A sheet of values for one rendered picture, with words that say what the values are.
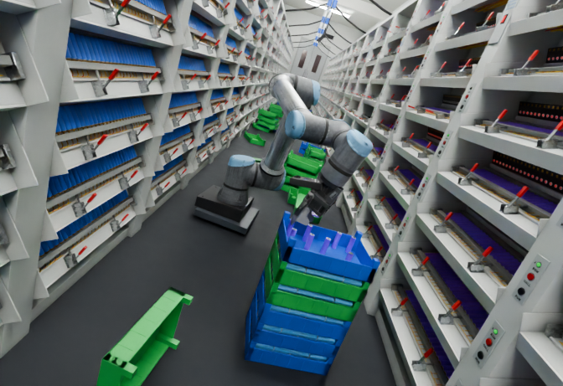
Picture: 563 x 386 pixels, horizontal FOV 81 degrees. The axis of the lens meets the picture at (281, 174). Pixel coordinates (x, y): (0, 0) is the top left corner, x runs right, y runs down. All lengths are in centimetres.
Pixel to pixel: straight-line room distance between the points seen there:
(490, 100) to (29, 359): 174
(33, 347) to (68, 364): 11
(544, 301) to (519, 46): 95
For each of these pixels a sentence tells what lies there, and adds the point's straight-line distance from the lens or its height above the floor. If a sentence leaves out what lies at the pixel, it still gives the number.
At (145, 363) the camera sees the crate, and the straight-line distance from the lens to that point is 120.
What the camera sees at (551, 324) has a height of 60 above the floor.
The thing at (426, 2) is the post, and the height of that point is 174.
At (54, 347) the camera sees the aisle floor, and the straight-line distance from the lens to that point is 125.
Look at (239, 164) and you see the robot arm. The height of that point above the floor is 37.
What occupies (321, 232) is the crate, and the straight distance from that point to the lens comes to 123.
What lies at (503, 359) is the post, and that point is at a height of 47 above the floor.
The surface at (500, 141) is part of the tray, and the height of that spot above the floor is 94.
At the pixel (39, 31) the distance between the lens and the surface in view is 85.
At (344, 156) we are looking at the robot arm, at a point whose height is 75.
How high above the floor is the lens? 92
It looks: 16 degrees down
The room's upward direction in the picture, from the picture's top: 19 degrees clockwise
